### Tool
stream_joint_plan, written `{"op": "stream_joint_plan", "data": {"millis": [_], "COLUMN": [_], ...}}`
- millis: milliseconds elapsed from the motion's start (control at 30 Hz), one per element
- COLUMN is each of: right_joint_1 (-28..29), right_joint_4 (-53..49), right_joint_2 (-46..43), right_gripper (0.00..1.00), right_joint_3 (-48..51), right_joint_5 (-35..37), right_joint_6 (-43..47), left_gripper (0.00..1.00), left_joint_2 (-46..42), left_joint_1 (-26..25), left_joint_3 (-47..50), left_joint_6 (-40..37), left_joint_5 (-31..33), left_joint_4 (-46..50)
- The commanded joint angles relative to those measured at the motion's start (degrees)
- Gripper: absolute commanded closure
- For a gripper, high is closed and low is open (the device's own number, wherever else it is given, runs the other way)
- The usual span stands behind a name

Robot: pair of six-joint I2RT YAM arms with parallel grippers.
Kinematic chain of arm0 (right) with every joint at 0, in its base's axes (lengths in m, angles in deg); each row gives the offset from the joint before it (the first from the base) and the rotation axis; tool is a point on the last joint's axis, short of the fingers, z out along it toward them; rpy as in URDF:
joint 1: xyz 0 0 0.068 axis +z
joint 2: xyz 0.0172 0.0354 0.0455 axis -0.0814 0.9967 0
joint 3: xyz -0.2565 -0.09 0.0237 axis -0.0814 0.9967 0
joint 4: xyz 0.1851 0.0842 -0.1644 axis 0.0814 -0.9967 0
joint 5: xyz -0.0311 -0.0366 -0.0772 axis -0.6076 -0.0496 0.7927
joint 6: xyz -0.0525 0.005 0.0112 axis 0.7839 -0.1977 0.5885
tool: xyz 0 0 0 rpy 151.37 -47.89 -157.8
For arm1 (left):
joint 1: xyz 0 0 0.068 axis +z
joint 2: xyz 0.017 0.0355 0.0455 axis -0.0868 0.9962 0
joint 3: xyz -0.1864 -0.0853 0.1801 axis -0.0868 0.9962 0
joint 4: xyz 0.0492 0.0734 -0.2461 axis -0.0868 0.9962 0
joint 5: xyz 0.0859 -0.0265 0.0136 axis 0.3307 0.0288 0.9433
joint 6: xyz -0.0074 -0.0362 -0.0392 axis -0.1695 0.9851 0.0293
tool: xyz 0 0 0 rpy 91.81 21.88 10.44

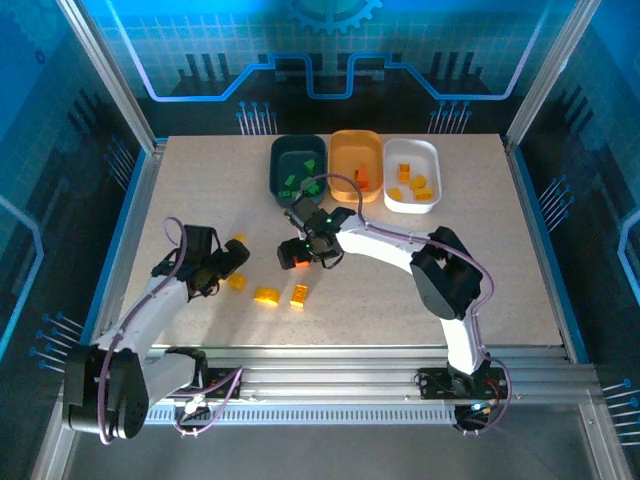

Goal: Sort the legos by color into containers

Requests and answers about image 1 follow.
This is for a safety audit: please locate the dark teal plastic container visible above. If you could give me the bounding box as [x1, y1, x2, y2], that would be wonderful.
[268, 133, 329, 209]

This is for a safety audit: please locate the yellow plastic container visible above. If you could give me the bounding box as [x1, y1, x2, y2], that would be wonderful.
[327, 129, 385, 204]

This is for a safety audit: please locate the blue table edge strip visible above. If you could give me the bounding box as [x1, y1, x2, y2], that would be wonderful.
[512, 144, 591, 364]
[77, 147, 151, 354]

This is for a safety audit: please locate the white plastic container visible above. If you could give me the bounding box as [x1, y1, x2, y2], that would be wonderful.
[382, 138, 443, 215]

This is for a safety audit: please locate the small controller board with LEDs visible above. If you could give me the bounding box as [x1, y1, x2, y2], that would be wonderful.
[455, 402, 496, 434]

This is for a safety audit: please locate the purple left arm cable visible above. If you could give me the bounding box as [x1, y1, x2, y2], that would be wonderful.
[97, 216, 245, 446]

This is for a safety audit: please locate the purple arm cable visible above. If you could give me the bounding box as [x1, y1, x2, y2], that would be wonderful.
[97, 216, 245, 446]
[297, 172, 511, 436]

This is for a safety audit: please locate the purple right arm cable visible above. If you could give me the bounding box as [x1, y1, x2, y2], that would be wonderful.
[297, 172, 511, 436]

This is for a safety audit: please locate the aluminium side rail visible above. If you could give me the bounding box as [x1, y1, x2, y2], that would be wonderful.
[92, 139, 169, 346]
[502, 137, 576, 356]

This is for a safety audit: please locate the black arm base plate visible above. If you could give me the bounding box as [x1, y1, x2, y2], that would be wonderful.
[152, 367, 244, 401]
[417, 367, 510, 401]

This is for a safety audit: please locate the wide aluminium base rail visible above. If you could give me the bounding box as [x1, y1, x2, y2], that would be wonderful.
[64, 344, 601, 406]

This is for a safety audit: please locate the grey slotted cable duct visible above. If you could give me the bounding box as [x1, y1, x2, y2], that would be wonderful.
[144, 403, 459, 426]

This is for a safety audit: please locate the aluminium frame post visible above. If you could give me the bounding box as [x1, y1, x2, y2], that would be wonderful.
[502, 0, 604, 151]
[54, 0, 169, 154]

